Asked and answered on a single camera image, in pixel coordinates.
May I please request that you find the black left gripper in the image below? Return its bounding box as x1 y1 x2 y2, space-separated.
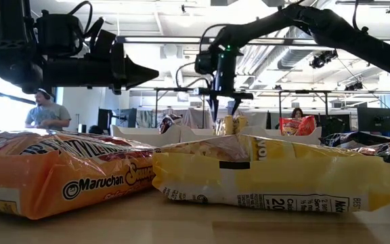
74 28 160 96

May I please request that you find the large bright window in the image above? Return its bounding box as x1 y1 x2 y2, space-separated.
0 60 57 131

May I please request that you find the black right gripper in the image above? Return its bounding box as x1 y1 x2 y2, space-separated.
194 45 254 120

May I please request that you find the black ceiling spotlight cluster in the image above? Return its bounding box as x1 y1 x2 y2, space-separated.
309 49 339 70

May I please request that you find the silver ribbed ventilation duct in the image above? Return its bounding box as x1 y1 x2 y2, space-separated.
276 26 338 70

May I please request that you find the orange-red noodle pack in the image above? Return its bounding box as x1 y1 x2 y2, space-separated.
279 115 318 137
0 130 157 220

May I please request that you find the yellow Maruchan noodle pack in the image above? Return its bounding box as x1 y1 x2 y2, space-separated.
232 115 250 136
152 134 390 214
215 115 235 136

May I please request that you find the black metal station frame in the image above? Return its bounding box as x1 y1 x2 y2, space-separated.
278 89 328 118
154 87 206 129

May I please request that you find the long ceiling light bar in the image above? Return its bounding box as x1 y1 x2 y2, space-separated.
116 35 390 47

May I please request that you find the black computer monitor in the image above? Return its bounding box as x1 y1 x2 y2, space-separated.
357 107 390 132
97 108 114 129

